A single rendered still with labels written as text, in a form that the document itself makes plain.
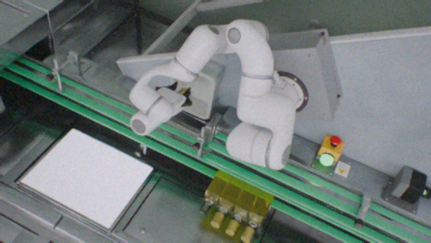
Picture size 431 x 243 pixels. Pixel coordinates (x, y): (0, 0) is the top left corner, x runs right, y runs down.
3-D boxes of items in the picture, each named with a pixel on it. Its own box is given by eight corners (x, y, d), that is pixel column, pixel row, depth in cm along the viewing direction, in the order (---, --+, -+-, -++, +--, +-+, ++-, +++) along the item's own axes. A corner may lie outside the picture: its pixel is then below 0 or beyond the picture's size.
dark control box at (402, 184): (394, 177, 157) (389, 194, 152) (404, 164, 151) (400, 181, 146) (417, 187, 156) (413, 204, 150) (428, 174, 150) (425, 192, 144)
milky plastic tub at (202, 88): (179, 91, 178) (168, 104, 173) (183, 48, 162) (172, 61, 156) (217, 108, 175) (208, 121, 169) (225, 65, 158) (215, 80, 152)
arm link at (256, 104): (250, 72, 123) (305, 82, 116) (239, 153, 129) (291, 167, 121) (235, 74, 115) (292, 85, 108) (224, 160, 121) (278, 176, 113)
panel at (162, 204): (72, 128, 192) (16, 186, 171) (71, 124, 190) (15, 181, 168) (260, 221, 173) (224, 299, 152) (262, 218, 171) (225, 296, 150)
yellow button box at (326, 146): (321, 144, 163) (315, 158, 158) (327, 131, 158) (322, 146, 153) (339, 152, 162) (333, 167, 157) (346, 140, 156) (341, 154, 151)
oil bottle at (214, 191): (225, 162, 175) (201, 202, 161) (228, 154, 171) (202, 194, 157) (238, 168, 174) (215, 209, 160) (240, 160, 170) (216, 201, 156)
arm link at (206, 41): (210, 94, 119) (231, 88, 132) (259, 33, 110) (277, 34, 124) (170, 54, 122) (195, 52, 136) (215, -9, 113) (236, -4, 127)
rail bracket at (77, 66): (82, 64, 191) (47, 96, 177) (78, 34, 179) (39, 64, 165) (91, 69, 190) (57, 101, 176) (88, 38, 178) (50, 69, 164)
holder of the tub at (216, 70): (179, 99, 183) (170, 111, 178) (184, 48, 162) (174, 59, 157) (216, 115, 179) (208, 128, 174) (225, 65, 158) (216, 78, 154)
